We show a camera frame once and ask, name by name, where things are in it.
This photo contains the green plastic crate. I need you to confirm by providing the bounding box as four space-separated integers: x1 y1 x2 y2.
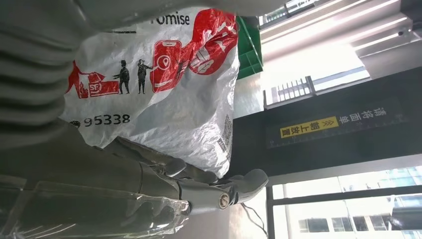
235 15 264 81

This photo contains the window guard railing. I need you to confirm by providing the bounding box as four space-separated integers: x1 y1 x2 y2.
263 76 316 110

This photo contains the black and yellow label sticker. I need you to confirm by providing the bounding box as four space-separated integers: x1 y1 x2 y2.
265 105 407 150

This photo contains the ceiling strip light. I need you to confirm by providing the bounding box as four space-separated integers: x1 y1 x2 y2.
348 16 410 38
352 32 400 51

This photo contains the thin black power cable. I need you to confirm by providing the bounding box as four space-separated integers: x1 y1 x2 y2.
240 202 268 238

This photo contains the dark window frame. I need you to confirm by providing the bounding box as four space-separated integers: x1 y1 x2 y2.
265 165 422 239

